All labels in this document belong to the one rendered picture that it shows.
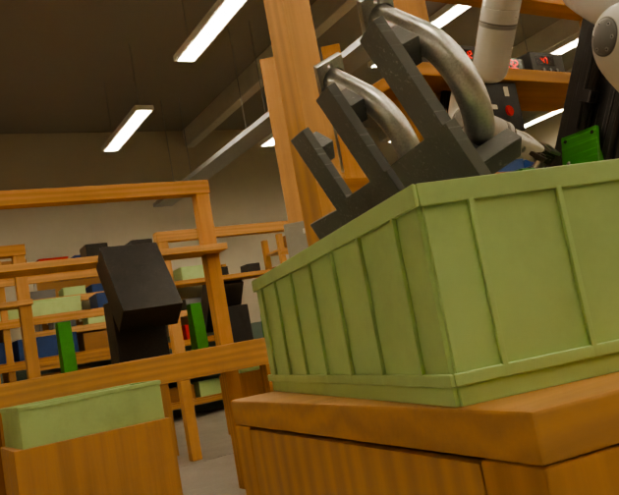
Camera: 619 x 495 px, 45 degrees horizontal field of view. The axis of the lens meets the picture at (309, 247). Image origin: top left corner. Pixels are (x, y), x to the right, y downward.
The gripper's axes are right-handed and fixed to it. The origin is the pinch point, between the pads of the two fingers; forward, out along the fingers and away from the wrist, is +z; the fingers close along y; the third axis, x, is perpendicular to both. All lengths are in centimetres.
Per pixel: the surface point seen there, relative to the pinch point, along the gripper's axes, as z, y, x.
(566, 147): 5.3, -0.5, -4.2
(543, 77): 15.1, 33.2, -15.3
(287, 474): -101, -94, 29
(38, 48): -24, 720, 258
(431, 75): -29.6, 22.8, -3.4
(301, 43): -64, 33, 5
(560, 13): 45, 76, -34
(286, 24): -69, 36, 2
